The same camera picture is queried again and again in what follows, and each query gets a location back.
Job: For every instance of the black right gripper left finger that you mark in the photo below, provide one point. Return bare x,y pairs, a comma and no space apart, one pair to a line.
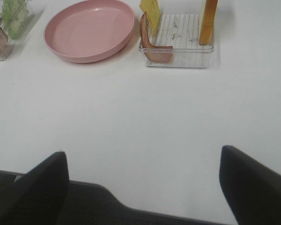
38,196

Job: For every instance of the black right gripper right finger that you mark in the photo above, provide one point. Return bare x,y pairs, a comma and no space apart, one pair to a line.
252,190

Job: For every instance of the green lettuce leaf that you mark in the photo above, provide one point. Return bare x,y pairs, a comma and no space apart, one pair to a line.
14,13

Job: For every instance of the yellow cheese slice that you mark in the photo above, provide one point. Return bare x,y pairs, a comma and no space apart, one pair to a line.
151,7

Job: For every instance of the clear left plastic tray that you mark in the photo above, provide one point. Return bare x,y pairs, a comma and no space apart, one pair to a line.
35,12

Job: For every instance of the clear plastic tray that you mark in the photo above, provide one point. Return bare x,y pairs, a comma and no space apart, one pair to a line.
182,32
35,12

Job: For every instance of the pink round plate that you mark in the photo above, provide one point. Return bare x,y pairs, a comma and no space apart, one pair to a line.
90,30

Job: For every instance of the clear right plastic tray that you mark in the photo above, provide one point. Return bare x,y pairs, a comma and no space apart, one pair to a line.
182,32

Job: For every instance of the standing bread slice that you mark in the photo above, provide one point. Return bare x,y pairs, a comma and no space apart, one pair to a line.
206,21

